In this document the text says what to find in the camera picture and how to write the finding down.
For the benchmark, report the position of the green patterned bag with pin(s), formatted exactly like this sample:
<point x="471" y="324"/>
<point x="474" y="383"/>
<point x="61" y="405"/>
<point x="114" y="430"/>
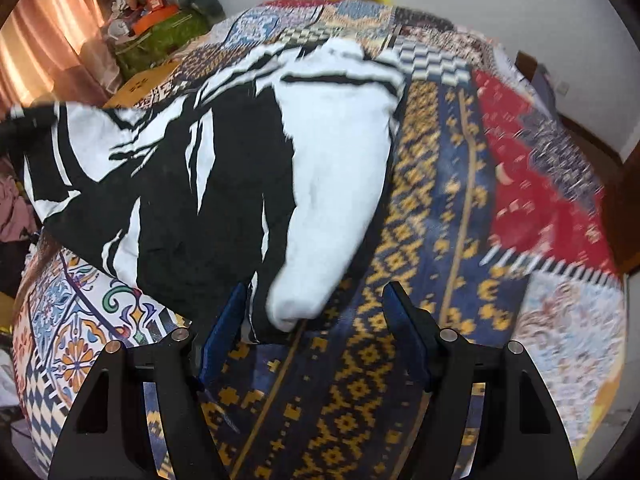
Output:
<point x="160" y="42"/>

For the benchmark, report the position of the orange box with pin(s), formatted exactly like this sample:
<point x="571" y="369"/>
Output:
<point x="152" y="21"/>

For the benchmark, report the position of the small red box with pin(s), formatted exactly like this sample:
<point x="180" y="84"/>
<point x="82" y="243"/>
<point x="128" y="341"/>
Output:
<point x="156" y="1"/>

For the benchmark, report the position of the orange pink curtain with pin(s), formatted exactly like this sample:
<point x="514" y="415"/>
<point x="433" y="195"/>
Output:
<point x="50" y="25"/>

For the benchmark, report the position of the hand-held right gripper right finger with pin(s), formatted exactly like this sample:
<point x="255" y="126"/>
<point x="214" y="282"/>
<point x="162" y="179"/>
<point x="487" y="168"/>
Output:
<point x="407" y="340"/>

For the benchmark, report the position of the patchwork printed blanket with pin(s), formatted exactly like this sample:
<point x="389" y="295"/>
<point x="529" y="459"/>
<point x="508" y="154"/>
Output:
<point x="425" y="210"/>

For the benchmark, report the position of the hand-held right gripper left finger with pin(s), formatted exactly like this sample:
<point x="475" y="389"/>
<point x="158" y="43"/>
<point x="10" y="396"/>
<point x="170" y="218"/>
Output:
<point x="220" y="345"/>

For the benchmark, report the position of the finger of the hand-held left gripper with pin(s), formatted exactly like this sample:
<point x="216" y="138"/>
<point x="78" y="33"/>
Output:
<point x="25" y="122"/>

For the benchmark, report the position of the pink cloth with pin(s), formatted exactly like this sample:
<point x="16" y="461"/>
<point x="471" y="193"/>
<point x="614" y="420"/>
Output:
<point x="15" y="205"/>

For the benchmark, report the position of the brown wooden door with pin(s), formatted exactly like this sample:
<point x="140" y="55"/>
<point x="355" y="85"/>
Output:
<point x="629" y="215"/>

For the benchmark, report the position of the black and white t-shirt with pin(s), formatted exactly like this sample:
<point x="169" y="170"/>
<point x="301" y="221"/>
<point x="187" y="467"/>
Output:
<point x="200" y="210"/>

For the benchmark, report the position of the white wall socket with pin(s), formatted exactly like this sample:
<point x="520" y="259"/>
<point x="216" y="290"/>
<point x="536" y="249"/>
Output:
<point x="562" y="88"/>

